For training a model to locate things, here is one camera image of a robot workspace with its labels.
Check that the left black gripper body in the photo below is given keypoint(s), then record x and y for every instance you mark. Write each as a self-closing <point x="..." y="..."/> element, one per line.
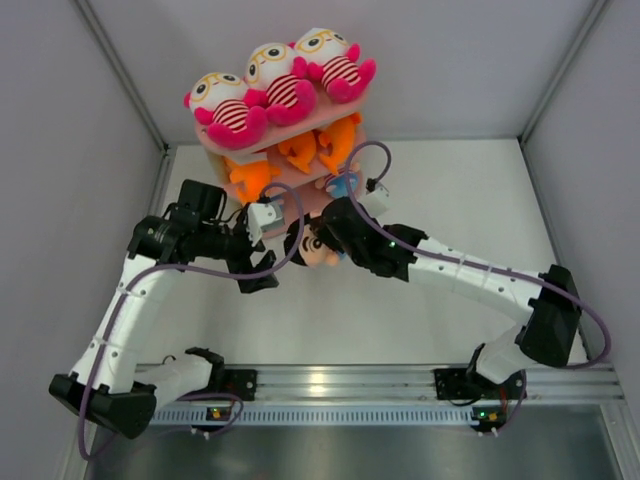
<point x="225" y="242"/>

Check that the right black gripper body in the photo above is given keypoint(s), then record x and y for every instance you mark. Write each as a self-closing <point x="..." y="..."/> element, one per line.
<point x="356" y="256"/>

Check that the boy doll plush blue cap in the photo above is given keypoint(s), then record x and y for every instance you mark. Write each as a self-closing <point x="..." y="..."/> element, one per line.
<point x="335" y="186"/>

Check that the white panda plush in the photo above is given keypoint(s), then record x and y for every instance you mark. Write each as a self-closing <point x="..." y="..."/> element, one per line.
<point x="277" y="79"/>
<point x="335" y="64"/>
<point x="217" y="102"/>

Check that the large orange shark plush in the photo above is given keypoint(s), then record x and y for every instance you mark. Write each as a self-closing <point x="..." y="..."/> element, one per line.
<point x="338" y="139"/>

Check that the small orange shark plush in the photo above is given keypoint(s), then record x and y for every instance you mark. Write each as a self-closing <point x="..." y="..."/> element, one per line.
<point x="299" y="150"/>

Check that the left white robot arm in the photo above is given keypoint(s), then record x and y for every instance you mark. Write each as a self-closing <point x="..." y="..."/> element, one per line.
<point x="103" y="386"/>

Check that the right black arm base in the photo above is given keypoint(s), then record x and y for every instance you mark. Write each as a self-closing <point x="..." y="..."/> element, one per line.
<point x="493" y="405"/>

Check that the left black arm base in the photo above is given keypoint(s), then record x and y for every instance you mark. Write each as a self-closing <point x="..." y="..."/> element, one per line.
<point x="238" y="387"/>

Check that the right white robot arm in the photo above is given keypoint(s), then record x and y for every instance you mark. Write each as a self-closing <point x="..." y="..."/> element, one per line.
<point x="540" y="305"/>

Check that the orange shark plush on shelf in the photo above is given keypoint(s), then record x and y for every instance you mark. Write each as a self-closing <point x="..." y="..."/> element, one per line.
<point x="250" y="179"/>

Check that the pink three-tier toy shelf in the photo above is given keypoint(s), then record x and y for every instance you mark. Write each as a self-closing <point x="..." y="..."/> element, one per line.
<point x="324" y="114"/>

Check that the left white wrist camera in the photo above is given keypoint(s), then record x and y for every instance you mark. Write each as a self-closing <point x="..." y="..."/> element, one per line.
<point x="263" y="218"/>

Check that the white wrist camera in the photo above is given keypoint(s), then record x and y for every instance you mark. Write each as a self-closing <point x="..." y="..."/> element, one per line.
<point x="377" y="200"/>
<point x="263" y="218"/>

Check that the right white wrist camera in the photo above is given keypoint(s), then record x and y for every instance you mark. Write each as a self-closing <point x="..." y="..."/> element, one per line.
<point x="377" y="200"/>

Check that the aluminium front rail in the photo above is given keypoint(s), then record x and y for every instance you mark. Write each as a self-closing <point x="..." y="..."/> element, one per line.
<point x="419" y="383"/>

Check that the white slotted cable duct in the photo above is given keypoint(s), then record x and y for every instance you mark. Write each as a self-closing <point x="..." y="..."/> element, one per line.
<point x="342" y="415"/>

